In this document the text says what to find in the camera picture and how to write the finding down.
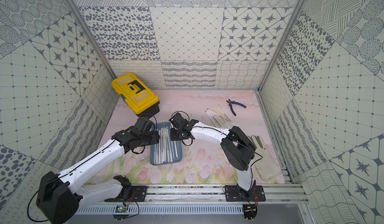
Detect blue grey storage tray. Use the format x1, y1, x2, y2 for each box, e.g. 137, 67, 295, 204
149, 121, 183, 166

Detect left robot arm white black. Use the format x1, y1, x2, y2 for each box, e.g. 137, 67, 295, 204
33, 116, 160, 224

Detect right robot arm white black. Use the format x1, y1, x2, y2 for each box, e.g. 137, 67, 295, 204
169, 112, 257, 192

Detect pile of wrapped straws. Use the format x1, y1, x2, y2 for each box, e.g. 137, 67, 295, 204
205, 105, 234, 129

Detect yellow black toolbox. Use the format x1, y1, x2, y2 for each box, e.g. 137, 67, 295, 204
111, 73, 160, 116

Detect pink floral table mat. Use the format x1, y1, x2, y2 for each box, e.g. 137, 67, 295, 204
86, 89, 286, 185

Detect white work glove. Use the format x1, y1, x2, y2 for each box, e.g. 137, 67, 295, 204
249, 135, 282, 180

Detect blue handled pliers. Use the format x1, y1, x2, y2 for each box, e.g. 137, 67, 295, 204
226, 99, 246, 116

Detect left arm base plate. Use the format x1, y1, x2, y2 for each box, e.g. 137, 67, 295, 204
119, 186, 148, 202

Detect white slotted cable duct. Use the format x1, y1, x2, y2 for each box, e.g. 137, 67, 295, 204
77, 204, 243, 215

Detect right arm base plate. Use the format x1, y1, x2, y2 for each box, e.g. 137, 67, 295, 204
223, 185, 266, 203

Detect aluminium rail frame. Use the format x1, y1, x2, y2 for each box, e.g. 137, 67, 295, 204
80, 183, 310, 205

